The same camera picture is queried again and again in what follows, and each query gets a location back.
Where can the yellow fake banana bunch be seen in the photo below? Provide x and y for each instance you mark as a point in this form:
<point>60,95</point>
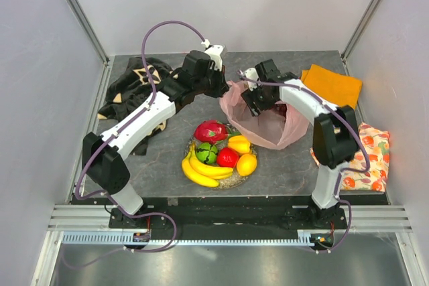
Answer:
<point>204,175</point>

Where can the red fake apple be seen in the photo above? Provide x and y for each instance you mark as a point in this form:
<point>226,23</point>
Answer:
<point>227,157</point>

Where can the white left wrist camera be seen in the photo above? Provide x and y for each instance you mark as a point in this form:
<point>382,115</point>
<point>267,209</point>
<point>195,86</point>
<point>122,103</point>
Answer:
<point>216,53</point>

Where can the pink plastic bag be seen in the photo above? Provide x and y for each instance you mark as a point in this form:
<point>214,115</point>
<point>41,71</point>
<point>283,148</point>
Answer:
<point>268,130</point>

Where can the grey slotted cable duct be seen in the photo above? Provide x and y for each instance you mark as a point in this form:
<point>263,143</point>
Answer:
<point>132,239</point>

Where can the green fake watermelon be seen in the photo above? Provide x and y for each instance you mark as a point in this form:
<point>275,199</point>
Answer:
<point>207,153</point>

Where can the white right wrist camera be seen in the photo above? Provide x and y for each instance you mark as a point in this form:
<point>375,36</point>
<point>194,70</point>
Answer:
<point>251,77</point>

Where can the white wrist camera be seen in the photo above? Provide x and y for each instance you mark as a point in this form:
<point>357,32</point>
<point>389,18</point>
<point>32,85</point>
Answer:
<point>251,77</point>
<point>216,53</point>

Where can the yellow fake lemon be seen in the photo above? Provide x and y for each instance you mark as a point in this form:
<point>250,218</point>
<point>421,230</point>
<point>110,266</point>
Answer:
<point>246,164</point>

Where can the orange folded cloth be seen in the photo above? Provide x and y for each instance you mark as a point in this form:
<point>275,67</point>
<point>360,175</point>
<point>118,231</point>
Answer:
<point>336,88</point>

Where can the black flower patterned cloth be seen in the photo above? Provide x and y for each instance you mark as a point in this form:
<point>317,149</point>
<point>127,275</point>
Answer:
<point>130,90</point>

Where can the red fake dragon fruit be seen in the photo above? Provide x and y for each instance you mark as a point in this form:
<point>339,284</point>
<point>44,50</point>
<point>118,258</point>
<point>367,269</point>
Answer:
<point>214,131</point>

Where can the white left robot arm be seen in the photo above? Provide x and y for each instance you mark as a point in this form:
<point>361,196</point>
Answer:
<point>103,156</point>

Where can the yellow fake bell pepper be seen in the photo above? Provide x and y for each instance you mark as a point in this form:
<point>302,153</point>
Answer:
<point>240,144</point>

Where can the red fake grape bunch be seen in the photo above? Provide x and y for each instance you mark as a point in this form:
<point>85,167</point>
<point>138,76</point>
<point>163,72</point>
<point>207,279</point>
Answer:
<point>281,110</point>

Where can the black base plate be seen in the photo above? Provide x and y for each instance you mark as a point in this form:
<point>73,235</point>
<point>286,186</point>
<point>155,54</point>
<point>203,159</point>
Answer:
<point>287,212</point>

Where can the speckled round plate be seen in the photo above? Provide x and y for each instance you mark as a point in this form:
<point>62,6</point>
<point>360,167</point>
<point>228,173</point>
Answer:
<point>235,180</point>

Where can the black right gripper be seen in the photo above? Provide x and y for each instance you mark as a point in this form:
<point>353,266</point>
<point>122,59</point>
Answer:
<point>250,96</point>

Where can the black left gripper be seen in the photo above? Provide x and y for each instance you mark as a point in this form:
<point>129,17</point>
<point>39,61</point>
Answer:
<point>222,86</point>

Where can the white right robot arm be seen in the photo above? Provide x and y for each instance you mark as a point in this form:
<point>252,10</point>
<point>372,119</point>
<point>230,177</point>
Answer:
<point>335,132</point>

